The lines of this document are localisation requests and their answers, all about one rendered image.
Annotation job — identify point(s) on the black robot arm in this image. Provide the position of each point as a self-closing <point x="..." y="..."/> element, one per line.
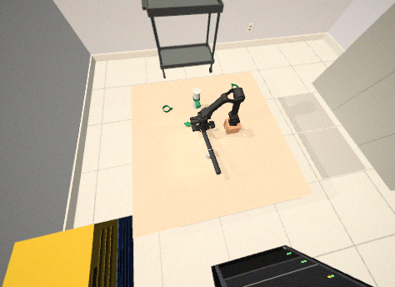
<point x="206" y="113"/>

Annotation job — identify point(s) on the green cup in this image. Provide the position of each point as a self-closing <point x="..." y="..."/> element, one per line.
<point x="198" y="105"/>

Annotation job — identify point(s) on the dark grey cylindrical pole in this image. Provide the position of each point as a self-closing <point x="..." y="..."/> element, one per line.
<point x="211" y="153"/>

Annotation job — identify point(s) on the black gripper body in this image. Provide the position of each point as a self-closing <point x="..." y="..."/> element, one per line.
<point x="200" y="126"/>

